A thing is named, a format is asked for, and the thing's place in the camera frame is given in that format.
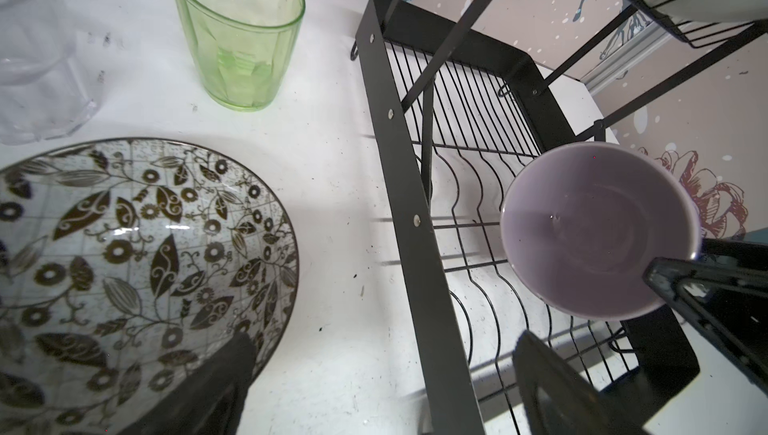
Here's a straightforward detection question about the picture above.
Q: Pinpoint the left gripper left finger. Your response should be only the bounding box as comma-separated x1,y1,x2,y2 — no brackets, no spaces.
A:
122,333,256,435

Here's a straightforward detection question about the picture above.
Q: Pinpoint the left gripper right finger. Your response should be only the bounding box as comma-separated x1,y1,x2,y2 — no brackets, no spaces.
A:
513,331,645,434

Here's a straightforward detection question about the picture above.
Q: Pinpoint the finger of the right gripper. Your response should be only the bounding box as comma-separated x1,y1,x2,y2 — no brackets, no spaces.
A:
643,258,767,392

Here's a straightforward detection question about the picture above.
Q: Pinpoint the lilac bowl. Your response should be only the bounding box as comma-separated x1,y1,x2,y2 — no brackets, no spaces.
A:
500,142,702,321

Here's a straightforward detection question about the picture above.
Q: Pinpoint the pink patterned bowl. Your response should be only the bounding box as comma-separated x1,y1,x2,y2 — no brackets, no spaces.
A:
1,138,299,434

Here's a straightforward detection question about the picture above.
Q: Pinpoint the clear glass tumbler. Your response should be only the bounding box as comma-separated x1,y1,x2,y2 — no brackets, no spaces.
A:
1,0,99,145

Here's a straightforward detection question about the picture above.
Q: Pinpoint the green glass tumbler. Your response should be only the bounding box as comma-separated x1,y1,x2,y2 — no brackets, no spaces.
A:
175,0,306,112

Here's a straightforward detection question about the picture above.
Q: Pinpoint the black two-tier dish rack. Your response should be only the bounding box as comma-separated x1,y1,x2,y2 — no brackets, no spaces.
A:
350,0,748,434

